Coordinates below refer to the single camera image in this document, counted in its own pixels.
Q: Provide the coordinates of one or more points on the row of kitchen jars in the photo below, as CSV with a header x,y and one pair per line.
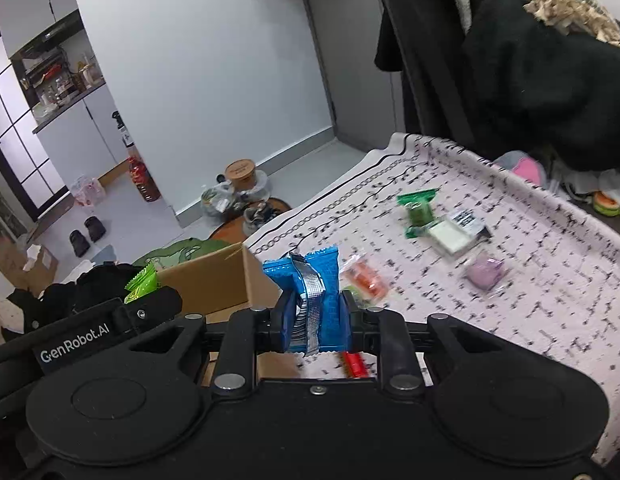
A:
x,y
54,80

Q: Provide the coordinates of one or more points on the black bag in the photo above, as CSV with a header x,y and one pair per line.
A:
x,y
94,285

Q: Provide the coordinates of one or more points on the black spray bottle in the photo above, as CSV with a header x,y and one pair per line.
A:
x,y
123,132

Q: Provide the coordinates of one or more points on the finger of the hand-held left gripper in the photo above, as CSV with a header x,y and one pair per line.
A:
x,y
154,305

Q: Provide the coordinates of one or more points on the lime green snack packet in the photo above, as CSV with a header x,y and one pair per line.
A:
x,y
142,284

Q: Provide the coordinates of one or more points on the brown cardboard box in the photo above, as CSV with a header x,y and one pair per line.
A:
x,y
214,280

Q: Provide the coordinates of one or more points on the green frog rug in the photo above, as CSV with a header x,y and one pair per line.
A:
x,y
189,252

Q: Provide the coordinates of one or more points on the pink plastic bag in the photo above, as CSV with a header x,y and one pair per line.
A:
x,y
87,191

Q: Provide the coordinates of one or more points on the white packet with black print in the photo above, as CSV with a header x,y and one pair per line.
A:
x,y
452,235

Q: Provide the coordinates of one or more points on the white upper cabinet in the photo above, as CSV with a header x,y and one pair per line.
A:
x,y
29,5

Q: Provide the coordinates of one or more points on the clear plastic bag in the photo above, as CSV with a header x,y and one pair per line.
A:
x,y
217,200

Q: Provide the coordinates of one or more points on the clear packet with orange snack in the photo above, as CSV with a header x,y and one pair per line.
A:
x,y
365,277

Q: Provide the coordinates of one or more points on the red snack packet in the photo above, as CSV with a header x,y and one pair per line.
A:
x,y
355,364

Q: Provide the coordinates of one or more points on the white kitchen cabinet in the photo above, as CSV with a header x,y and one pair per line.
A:
x,y
74,145

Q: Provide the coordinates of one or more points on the brown lidded jar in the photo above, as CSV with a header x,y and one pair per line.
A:
x,y
241,174

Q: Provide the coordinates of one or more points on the round brown mat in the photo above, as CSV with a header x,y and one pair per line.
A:
x,y
224,232

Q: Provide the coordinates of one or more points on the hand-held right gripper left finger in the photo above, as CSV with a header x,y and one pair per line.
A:
x,y
282,330

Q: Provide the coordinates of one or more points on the black slipper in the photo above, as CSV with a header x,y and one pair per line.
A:
x,y
80,243
95,229

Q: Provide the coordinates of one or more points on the dark green snack packet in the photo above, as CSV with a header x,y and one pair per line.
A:
x,y
419,212

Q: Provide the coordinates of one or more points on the blue snack packet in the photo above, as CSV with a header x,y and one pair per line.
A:
x,y
325,270

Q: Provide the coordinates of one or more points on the pink plush toy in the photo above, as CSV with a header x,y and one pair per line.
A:
x,y
527,170

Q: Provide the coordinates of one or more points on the black clothing pile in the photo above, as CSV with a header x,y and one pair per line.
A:
x,y
22,310

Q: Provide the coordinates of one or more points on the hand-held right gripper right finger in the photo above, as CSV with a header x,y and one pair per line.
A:
x,y
351,325

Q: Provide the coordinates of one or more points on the grey door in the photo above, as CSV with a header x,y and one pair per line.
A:
x,y
350,60

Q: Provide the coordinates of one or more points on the pair of grey shoes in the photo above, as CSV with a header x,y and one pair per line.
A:
x,y
260,215

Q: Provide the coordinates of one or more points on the patterned white blanket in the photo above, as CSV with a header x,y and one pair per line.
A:
x,y
490,335

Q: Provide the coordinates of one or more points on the clear packet with purple pastry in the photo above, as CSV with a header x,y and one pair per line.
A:
x,y
485,272

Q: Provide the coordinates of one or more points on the burger toy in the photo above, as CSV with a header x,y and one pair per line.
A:
x,y
607,205

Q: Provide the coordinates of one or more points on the cooking oil bottle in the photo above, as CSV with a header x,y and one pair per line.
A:
x,y
143,180

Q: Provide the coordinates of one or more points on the small open cardboard carton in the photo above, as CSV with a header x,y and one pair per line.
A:
x,y
39,266

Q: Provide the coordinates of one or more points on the black fleece coat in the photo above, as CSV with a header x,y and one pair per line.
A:
x,y
550,85

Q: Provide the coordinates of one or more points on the black framed window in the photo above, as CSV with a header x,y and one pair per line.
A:
x,y
19,150

